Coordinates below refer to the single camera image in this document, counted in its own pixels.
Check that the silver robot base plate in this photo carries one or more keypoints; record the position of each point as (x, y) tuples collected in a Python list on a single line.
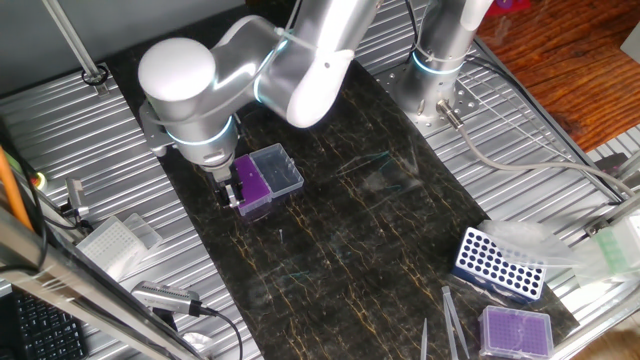
[(387, 87)]

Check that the black keyboard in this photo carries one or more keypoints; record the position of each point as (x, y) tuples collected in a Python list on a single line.
[(45, 330)]

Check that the red plastic object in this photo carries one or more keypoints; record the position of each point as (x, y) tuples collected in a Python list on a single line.
[(515, 7)]

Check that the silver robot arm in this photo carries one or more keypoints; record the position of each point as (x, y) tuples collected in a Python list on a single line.
[(300, 60)]

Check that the round yellow green light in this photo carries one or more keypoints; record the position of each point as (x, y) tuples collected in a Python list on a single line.
[(40, 182)]

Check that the orange rod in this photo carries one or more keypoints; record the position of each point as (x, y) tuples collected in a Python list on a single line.
[(12, 192)]

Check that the dark blue object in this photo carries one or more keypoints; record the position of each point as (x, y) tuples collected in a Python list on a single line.
[(495, 265)]

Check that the closed purple pipette tip box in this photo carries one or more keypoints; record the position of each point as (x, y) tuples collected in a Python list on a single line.
[(515, 332)]

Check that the grey flat object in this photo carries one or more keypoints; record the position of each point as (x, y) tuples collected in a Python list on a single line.
[(632, 45)]

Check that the silver ridged camera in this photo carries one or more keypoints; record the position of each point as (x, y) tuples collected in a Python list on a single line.
[(165, 297)]

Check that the dark marble pattern mat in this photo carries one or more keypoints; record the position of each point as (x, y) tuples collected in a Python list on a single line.
[(350, 240)]

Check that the dark flat device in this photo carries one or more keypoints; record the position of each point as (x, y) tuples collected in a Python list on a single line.
[(612, 162)]

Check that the purple pipette tip holder box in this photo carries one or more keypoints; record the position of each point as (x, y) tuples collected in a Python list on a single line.
[(280, 170)]

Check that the grey metal clamp bracket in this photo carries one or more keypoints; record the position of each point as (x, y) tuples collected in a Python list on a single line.
[(76, 195)]

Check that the silver camera pole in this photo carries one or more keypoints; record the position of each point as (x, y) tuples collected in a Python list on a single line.
[(75, 42)]

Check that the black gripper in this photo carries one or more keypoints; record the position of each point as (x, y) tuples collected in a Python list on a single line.
[(222, 179)]

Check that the wrapped metal frame bar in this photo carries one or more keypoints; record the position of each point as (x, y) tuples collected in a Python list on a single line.
[(75, 290)]

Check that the green pipette tip box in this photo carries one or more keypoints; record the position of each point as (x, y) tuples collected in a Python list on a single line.
[(617, 250)]

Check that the aluminium frame rail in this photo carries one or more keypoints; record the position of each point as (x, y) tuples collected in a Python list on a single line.
[(612, 215)]

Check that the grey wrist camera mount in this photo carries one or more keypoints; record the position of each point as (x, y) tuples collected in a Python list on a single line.
[(151, 131)]

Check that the white pipette tip box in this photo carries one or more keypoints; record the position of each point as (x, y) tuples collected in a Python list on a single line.
[(110, 245)]

